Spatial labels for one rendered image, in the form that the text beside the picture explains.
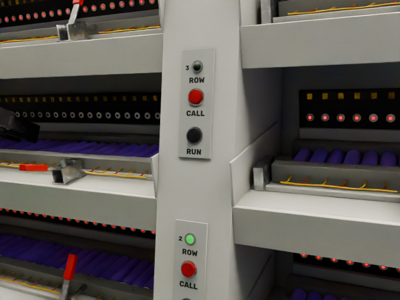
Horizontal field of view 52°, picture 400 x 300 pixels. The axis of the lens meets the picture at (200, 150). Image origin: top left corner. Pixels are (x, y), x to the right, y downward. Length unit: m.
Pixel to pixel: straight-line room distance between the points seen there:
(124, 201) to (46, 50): 0.24
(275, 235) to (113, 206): 0.21
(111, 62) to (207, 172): 0.19
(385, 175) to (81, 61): 0.40
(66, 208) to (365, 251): 0.38
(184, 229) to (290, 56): 0.22
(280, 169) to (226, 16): 0.19
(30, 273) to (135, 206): 0.29
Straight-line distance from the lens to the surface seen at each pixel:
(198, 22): 0.48
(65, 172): 0.58
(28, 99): 0.87
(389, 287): 0.61
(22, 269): 0.75
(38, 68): 0.63
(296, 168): 0.49
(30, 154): 0.69
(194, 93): 0.46
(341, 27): 0.44
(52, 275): 0.71
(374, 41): 0.43
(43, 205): 0.62
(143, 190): 0.52
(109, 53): 0.54
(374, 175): 0.48
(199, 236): 0.47
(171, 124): 0.48
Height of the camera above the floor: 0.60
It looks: 1 degrees down
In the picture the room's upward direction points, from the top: 2 degrees clockwise
